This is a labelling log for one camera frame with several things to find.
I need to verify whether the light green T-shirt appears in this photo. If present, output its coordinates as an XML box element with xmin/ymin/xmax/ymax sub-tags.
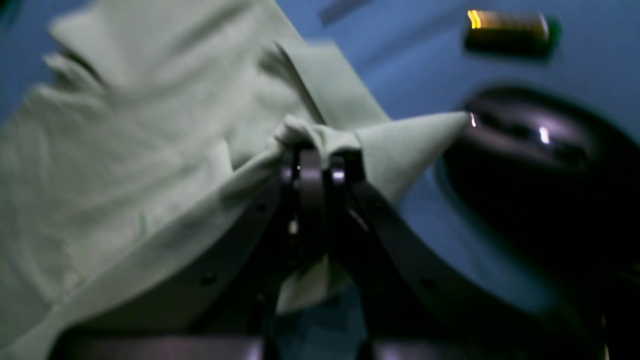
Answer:
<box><xmin>0</xmin><ymin>0</ymin><xmax>471</xmax><ymax>360</ymax></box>

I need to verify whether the black computer mouse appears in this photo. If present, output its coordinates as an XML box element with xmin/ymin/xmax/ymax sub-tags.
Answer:
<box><xmin>444</xmin><ymin>85</ymin><xmax>639</xmax><ymax>286</ymax></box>

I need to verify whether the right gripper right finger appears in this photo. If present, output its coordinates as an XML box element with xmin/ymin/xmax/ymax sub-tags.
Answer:
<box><xmin>327</xmin><ymin>152</ymin><xmax>604</xmax><ymax>360</ymax></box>

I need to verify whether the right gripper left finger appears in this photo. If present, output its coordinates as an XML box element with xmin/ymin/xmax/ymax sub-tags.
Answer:
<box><xmin>50</xmin><ymin>146</ymin><xmax>326</xmax><ymax>360</ymax></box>

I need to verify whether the blue table cloth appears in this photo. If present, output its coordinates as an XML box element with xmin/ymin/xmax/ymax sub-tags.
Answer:
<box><xmin>0</xmin><ymin>0</ymin><xmax>640</xmax><ymax>360</ymax></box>

